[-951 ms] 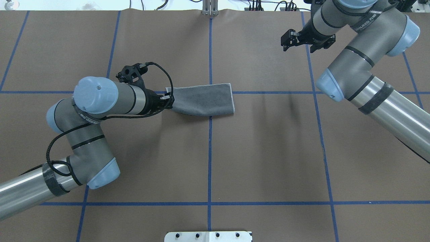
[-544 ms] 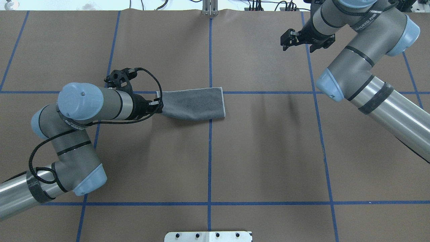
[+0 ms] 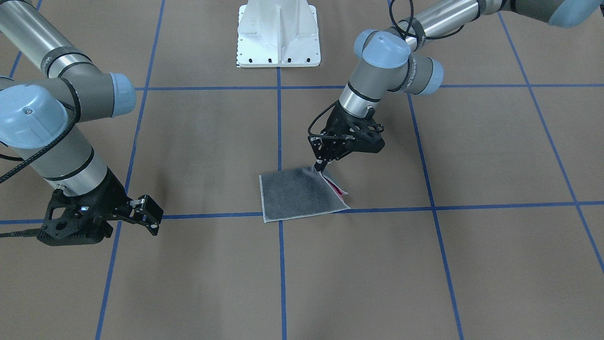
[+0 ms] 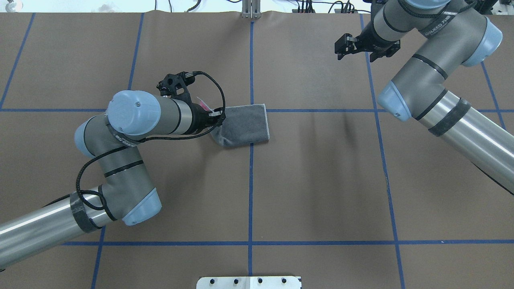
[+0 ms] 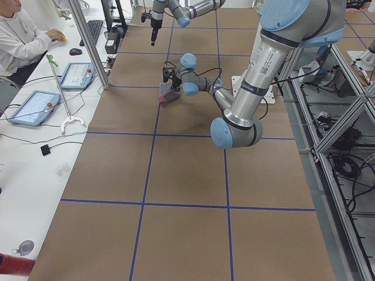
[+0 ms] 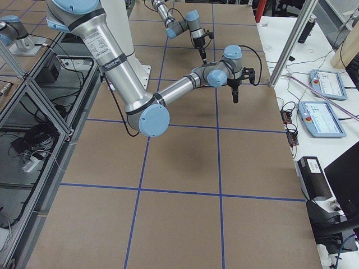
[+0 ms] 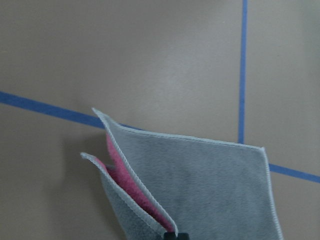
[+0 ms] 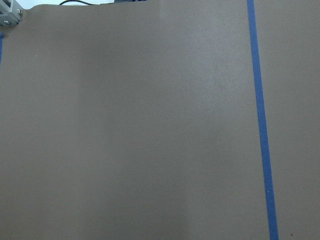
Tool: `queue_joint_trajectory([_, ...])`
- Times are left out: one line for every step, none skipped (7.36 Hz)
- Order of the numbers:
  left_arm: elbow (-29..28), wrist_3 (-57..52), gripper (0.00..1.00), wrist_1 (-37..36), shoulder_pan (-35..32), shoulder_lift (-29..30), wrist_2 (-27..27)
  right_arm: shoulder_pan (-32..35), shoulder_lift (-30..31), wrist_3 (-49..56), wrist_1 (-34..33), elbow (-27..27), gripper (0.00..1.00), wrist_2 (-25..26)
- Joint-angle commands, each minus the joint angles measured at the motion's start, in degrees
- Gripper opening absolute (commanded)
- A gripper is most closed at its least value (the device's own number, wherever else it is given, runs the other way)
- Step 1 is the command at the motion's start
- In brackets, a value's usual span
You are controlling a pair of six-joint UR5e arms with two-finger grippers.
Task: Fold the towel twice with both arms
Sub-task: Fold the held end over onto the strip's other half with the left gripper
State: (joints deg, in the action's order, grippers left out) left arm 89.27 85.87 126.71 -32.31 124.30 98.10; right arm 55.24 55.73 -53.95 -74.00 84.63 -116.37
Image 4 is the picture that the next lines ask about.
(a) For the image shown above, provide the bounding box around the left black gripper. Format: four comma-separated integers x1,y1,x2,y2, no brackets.
189,104,226,134

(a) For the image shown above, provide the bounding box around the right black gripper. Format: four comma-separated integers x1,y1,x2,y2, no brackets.
335,24,401,63

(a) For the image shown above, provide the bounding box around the pink and grey towel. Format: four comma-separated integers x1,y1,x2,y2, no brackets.
209,104,270,148

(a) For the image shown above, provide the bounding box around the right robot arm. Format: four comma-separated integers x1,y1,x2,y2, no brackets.
335,0,514,193

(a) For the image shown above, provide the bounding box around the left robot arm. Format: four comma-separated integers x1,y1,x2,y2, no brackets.
1,90,226,270

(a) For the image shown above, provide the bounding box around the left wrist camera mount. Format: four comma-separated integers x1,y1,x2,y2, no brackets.
156,71,195,102

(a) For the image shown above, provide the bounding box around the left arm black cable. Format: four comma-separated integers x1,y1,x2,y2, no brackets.
75,71,226,211

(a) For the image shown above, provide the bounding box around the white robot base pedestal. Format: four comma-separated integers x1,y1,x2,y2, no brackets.
196,276,302,289

